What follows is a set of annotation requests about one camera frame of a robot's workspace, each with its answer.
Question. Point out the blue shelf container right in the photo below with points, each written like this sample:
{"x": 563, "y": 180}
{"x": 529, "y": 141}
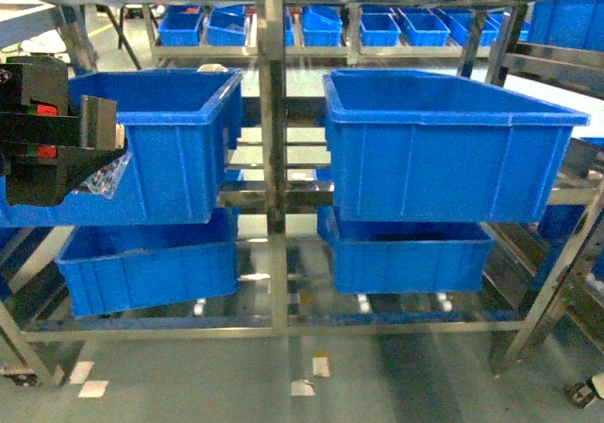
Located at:
{"x": 412, "y": 146}

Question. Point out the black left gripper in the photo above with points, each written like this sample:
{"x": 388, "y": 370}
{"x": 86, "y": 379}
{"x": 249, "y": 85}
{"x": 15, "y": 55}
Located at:
{"x": 49, "y": 143}

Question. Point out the lower blue container right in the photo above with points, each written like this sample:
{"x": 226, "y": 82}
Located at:
{"x": 397, "y": 257}

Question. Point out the red mushroom push button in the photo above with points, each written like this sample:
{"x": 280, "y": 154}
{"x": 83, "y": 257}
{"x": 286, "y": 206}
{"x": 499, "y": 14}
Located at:
{"x": 106, "y": 180}

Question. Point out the steel shelf rack frame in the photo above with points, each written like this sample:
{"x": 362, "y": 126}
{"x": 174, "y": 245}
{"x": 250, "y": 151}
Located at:
{"x": 565, "y": 291}

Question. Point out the blue shelf container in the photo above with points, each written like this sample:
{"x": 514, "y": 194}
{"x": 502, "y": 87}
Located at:
{"x": 412, "y": 146}
{"x": 180, "y": 125}

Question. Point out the lower blue container left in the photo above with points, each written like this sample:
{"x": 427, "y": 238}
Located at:
{"x": 114, "y": 269}

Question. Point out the blue shelf container left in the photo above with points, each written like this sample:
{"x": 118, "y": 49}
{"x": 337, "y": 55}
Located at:
{"x": 180, "y": 125}

